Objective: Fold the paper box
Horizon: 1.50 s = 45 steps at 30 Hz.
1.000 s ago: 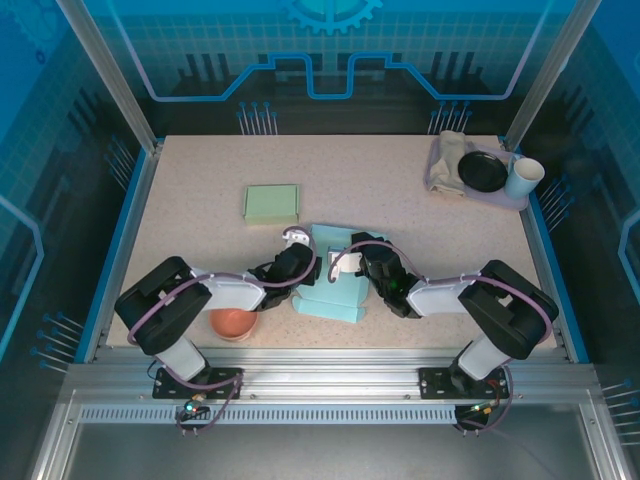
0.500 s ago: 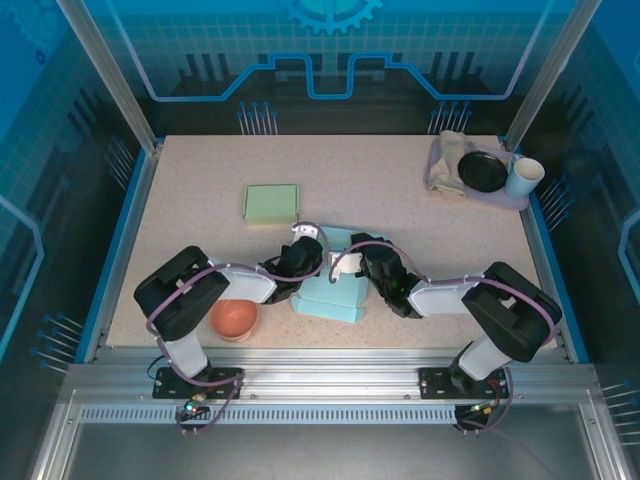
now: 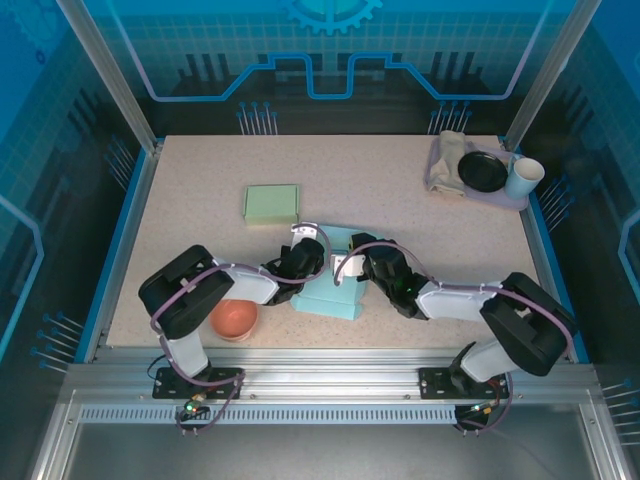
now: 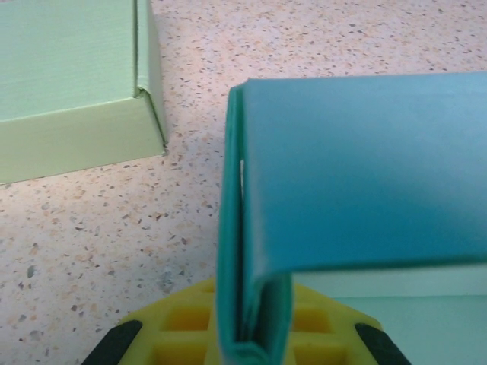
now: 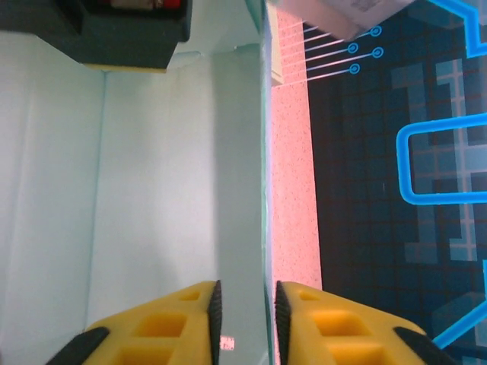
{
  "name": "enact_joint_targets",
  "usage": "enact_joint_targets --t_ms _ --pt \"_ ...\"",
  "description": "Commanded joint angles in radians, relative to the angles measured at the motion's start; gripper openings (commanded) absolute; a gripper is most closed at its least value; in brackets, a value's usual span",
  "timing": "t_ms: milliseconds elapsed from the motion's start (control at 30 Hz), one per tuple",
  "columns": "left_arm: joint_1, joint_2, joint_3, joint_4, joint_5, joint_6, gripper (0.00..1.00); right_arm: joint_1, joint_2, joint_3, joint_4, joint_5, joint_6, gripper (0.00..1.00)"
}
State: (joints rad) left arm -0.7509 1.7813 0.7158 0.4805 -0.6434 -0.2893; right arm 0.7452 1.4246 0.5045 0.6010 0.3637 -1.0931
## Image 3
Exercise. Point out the light blue paper box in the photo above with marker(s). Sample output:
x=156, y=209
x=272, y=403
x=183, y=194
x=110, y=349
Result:
x=330, y=300

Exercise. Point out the green paper box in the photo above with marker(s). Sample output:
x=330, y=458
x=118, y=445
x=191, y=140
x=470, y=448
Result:
x=270, y=204

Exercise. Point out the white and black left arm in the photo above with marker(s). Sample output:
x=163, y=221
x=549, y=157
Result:
x=245, y=285

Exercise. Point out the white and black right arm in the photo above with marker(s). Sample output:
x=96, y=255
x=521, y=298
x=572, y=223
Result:
x=455, y=305

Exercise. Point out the orange cup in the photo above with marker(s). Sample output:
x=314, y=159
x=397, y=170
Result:
x=235, y=322

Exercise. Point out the beige folded cloth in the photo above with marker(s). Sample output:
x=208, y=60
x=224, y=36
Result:
x=447, y=165

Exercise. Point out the lilac plastic tray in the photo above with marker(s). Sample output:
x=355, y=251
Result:
x=495, y=200

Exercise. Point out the black round plate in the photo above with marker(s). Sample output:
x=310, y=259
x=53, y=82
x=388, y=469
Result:
x=482, y=172

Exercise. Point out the light blue mug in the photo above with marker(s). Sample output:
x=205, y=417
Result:
x=517, y=187

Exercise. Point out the aluminium front rail beam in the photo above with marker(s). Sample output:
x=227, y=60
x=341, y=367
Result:
x=325, y=370

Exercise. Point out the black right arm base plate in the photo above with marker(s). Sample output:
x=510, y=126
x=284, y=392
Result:
x=435, y=382

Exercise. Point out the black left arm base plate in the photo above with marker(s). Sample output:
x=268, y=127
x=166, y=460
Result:
x=225, y=377

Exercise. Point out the aluminium side rail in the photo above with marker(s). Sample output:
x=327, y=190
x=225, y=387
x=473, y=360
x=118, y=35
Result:
x=127, y=250
x=538, y=250

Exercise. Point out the aluminium corner post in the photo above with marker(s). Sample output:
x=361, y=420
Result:
x=546, y=75
x=112, y=75

